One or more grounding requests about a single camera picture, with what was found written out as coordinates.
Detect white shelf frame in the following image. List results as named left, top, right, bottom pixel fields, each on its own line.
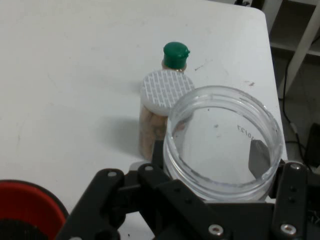
left=268, top=0, right=320, bottom=94

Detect black cable with connector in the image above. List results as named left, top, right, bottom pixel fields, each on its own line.
left=276, top=56, right=310, bottom=163

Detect brown-filled jar white patterned lid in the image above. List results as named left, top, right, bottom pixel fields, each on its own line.
left=138, top=70, right=196, bottom=161

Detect small spice bottle green cap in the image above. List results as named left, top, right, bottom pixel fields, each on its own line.
left=161, top=41, right=191, bottom=74

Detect tall clear jar black grains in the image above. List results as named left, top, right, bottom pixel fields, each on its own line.
left=162, top=85, right=285, bottom=203

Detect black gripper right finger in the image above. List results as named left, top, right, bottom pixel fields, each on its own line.
left=247, top=139, right=320, bottom=240

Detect red bowl with black grains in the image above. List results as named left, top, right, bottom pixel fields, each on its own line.
left=0, top=179, right=70, bottom=240

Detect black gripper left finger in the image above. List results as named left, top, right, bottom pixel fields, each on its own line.
left=54, top=139, right=233, bottom=240

